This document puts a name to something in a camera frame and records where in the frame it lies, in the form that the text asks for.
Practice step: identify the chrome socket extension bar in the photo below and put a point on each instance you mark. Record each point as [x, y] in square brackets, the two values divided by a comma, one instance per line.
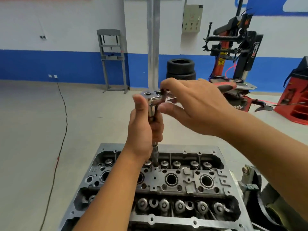
[155, 153]

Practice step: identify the metal tire lever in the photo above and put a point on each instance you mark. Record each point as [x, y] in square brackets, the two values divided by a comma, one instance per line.
[264, 108]

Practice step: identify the beige electrical wall box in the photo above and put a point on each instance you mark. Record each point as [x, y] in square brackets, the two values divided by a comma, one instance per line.
[192, 19]

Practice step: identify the person's left forearm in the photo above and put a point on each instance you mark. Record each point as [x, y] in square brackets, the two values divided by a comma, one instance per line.
[113, 194]

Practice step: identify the white wall socket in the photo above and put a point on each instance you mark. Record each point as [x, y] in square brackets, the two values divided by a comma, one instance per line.
[53, 76]

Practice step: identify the person's left thumb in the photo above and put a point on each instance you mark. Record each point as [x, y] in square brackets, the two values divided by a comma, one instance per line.
[140, 105]

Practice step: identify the red wheel balancer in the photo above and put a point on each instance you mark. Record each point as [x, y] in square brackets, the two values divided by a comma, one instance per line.
[294, 98]

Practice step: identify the person's right forearm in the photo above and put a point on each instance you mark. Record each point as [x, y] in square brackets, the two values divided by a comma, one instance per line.
[269, 153]

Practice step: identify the black engine stand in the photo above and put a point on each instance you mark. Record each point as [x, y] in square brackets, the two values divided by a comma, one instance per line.
[259, 204]

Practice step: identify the grey engine cylinder head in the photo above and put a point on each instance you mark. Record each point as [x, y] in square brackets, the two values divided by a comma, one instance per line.
[182, 182]

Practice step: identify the person's right thumb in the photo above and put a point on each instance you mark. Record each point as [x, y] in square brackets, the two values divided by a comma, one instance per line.
[172, 111]

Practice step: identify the red and black tire changer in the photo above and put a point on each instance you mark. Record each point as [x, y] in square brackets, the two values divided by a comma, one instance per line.
[243, 45]

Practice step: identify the black tire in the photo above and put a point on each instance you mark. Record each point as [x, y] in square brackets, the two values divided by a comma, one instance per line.
[181, 76]
[180, 66]

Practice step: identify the grey shop press frame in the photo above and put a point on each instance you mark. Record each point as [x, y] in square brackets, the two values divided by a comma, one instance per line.
[113, 57]

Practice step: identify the person's left hand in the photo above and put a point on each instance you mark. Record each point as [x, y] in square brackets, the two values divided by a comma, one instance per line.
[139, 132]

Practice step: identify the metal pillar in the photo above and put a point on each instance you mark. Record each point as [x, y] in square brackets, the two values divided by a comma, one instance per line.
[153, 45]

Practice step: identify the person's right hand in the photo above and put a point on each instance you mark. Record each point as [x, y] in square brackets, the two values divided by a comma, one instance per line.
[204, 108]

